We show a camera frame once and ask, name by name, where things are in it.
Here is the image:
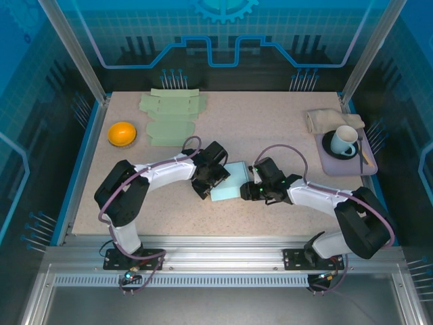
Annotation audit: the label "light blue paper box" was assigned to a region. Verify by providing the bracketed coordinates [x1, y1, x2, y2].
[210, 160, 253, 203]

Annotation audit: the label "green cardboard sheets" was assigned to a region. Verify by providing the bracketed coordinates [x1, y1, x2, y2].
[137, 87, 209, 148]

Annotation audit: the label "black round saucer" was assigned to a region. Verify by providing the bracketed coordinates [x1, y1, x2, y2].
[321, 131, 358, 160]

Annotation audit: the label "lilac plastic tray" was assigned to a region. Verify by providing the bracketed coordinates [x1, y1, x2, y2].
[314, 130, 379, 177]

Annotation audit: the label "white ceramic mug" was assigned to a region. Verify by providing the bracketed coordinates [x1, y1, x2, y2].
[329, 125, 359, 156]

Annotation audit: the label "beige folded cloth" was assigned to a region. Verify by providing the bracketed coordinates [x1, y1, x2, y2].
[305, 108, 366, 135]

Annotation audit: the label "orange dome-shaped object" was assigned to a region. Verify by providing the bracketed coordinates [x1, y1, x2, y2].
[107, 121, 138, 148]

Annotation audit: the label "dark metal spoon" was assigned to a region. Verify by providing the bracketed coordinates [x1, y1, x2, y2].
[357, 134, 367, 175]

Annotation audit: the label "small LED circuit board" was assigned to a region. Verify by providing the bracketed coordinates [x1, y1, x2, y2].
[121, 270, 143, 284]
[316, 270, 338, 284]

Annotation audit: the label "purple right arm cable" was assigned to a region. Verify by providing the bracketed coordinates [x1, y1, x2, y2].
[253, 144, 396, 295]

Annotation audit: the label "aluminium mounting rail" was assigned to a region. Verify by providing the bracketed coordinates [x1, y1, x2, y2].
[45, 235, 407, 272]

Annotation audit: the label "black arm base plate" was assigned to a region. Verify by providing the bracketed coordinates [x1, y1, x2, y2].
[282, 248, 346, 272]
[103, 248, 166, 272]

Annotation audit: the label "white slotted cable duct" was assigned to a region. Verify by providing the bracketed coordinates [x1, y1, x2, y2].
[53, 274, 311, 288]

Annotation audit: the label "aluminium frame post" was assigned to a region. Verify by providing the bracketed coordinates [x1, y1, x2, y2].
[36, 0, 111, 104]
[339, 0, 413, 106]

